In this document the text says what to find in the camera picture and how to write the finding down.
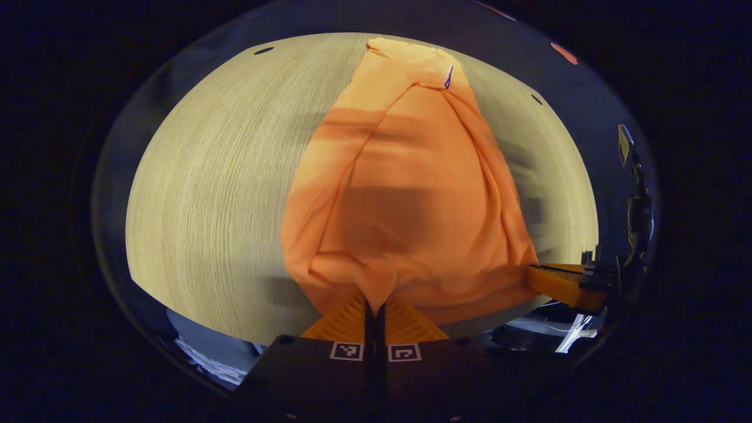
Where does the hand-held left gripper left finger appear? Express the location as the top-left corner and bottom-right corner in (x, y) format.
(235, 291), (377, 423)

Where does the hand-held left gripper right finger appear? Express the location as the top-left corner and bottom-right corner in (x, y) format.
(376, 292), (532, 423)

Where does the orange T-shirt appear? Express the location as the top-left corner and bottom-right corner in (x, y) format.
(280, 37), (540, 327)

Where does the blue grey cloth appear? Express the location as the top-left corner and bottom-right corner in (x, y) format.
(166, 308), (266, 385)

